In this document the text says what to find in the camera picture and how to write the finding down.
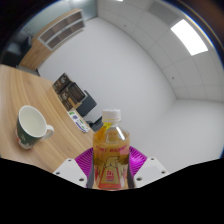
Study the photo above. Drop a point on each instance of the grey ceiling air vent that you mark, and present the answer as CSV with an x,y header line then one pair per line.
x,y
163,11

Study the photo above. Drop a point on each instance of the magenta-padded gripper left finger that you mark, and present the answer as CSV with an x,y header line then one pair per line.
x,y
73,171

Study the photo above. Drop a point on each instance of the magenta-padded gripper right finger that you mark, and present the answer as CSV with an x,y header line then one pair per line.
x,y
150,170

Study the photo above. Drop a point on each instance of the orange drink bottle white cap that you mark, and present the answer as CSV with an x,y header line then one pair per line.
x,y
110,156

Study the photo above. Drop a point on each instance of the small dark printed box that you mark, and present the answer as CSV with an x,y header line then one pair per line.
x,y
60,83

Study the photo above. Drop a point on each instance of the green and white printed mug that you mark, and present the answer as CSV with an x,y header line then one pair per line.
x,y
28,133

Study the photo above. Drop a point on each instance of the large rectangular ceiling light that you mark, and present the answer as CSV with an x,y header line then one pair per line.
x,y
189,36

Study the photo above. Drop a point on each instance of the white printed leaflet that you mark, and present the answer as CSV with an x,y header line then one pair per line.
x,y
78,120

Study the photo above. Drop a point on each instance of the wooden shelf cabinet glass doors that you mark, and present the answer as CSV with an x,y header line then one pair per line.
x,y
40,50

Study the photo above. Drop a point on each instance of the dark upholstered office chair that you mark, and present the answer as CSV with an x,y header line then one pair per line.
x,y
87,103

